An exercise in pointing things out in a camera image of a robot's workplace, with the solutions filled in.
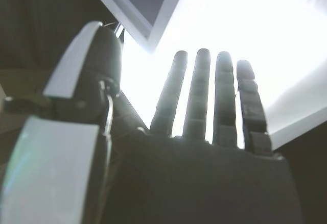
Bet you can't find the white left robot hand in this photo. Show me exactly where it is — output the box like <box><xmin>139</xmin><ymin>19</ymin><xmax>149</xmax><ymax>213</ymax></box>
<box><xmin>0</xmin><ymin>21</ymin><xmax>307</xmax><ymax>224</ymax></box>

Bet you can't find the white framed tray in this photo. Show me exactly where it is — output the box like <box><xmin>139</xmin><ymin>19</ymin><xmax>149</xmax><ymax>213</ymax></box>
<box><xmin>83</xmin><ymin>0</ymin><xmax>191</xmax><ymax>54</ymax></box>

